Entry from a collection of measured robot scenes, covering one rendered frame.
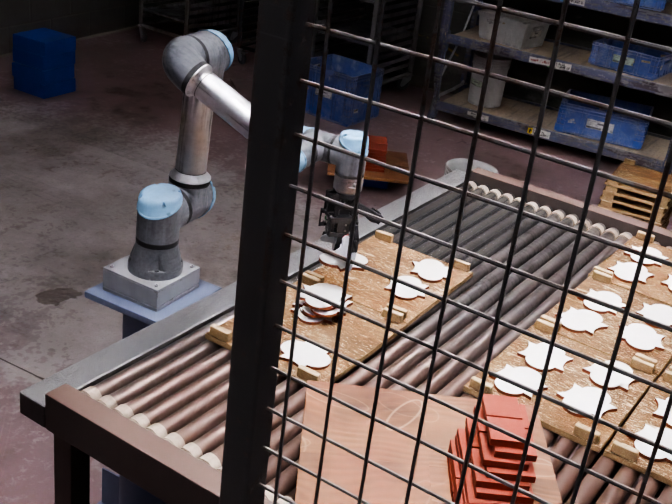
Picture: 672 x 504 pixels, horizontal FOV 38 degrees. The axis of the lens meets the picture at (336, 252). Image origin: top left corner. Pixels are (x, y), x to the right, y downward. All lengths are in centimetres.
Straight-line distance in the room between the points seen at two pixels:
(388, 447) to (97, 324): 251
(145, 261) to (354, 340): 61
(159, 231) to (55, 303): 188
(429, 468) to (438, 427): 14
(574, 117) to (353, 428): 532
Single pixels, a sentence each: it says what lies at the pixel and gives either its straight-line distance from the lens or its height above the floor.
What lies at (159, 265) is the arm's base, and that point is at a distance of 266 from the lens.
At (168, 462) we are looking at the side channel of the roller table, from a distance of 200.
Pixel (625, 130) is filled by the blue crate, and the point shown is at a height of 26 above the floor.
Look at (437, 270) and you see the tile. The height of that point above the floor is 95.
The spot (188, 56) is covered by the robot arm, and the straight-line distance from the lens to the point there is 246.
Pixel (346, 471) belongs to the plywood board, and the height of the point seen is 104.
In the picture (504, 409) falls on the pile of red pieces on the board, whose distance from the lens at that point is 183.
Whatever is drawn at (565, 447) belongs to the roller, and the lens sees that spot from 229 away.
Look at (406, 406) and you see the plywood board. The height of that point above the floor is 104.
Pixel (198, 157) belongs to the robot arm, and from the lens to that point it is 267.
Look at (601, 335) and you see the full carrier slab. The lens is 274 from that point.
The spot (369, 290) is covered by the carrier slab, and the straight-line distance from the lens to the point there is 272.
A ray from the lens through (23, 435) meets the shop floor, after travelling 367.
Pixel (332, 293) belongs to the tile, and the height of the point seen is 99.
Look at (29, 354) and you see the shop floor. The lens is 410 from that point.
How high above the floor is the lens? 220
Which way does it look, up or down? 26 degrees down
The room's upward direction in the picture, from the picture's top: 7 degrees clockwise
